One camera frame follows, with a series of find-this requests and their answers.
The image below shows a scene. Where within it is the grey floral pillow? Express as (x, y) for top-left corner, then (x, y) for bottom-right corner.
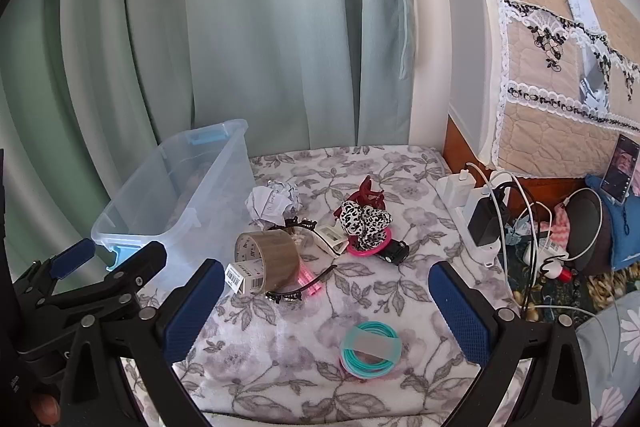
(575, 292), (640, 427)

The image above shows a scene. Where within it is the dark brown round cushion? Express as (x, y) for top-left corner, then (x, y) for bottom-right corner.
(565, 192), (613, 275)

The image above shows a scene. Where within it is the pale green curtain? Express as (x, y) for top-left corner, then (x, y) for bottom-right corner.
(0, 0), (418, 248)

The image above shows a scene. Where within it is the pink hair roller clip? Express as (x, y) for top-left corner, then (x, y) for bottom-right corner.
(295, 263), (323, 295)

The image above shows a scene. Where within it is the black toy car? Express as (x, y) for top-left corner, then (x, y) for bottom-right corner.
(382, 239), (411, 264)

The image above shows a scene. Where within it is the crumpled white paper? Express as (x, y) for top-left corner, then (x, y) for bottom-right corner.
(245, 184), (303, 228)

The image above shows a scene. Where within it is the small bottle red cap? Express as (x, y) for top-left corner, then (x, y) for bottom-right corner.
(537, 257), (573, 283)

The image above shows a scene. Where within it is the clear plastic storage box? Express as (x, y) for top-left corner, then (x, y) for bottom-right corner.
(91, 119), (256, 303)

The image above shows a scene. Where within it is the white appliance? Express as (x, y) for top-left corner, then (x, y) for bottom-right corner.
(434, 0), (506, 162)

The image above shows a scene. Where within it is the pink round mirror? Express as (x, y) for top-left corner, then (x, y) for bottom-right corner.
(346, 229), (393, 256)

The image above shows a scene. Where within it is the leopard print scrunchie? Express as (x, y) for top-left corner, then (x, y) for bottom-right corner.
(334, 201), (393, 238)

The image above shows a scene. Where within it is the blue cushion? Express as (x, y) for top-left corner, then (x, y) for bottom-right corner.
(585, 174), (640, 268)

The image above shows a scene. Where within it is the smartphone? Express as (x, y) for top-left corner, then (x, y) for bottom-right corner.
(600, 134), (640, 205)

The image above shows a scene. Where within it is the dark red hair claw clip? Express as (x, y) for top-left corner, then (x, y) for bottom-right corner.
(348, 175), (387, 208)

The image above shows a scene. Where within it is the white medicine box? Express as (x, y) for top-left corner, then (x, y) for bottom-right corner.
(225, 259), (266, 295)

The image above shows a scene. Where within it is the white paper slip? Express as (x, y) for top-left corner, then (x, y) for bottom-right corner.
(566, 0), (598, 32)

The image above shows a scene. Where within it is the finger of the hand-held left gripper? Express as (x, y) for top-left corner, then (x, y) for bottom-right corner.
(12, 238), (96, 297)
(47, 241), (167, 314)

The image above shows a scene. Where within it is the white hair claw clip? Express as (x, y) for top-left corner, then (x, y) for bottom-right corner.
(314, 223), (349, 255)

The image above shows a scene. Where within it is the white charger plug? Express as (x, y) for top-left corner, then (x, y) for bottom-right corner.
(446, 162), (481, 208)

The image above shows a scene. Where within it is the black charger plug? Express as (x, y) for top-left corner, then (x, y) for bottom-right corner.
(467, 189), (511, 248)

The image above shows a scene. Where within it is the white charging cable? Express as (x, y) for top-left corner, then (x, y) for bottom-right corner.
(492, 169), (640, 343)

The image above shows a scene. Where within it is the wooden cabinet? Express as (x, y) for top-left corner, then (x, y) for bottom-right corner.
(442, 114), (596, 202)

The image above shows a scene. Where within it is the teal hair ties pack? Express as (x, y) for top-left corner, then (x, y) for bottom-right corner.
(339, 321), (402, 378)

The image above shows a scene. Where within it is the black thin headband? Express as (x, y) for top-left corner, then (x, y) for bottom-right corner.
(264, 264), (339, 305)

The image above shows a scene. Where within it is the white power strip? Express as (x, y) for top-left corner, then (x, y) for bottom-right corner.
(435, 177), (501, 258)

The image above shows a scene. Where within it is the person's left hand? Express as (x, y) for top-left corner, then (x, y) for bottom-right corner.
(30, 394), (62, 426)

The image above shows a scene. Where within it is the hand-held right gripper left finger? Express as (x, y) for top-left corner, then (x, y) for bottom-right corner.
(60, 258), (227, 427)

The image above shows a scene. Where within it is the brown tape roll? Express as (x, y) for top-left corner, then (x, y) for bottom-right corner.
(234, 229), (302, 295)

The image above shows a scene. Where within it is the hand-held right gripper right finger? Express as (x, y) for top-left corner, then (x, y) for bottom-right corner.
(427, 261), (593, 427)

